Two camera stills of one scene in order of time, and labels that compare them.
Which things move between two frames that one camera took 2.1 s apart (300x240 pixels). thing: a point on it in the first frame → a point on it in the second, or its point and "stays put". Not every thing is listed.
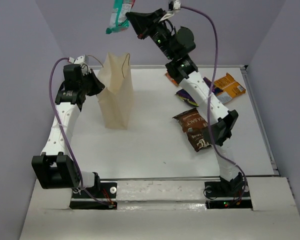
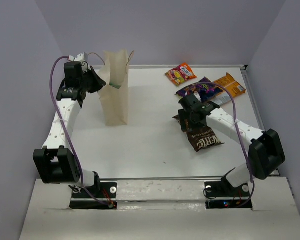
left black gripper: x=98 y=86 stays put
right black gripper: x=143 y=22 → x=182 y=117
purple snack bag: x=188 y=97 stays put
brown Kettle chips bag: x=193 y=124 stays put
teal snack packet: x=119 y=22 → x=118 y=86
